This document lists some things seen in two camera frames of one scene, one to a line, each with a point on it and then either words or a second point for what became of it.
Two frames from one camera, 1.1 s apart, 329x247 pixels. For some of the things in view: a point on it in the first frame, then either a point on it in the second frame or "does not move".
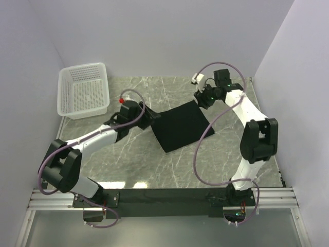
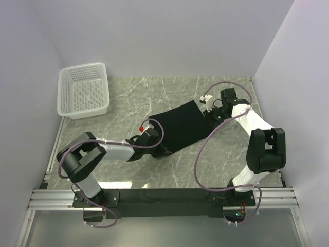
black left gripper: [149, 116] to [162, 151]
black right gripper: [200, 96] to [210, 112]
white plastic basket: [83, 91] does not move
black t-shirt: [181, 125] does not move
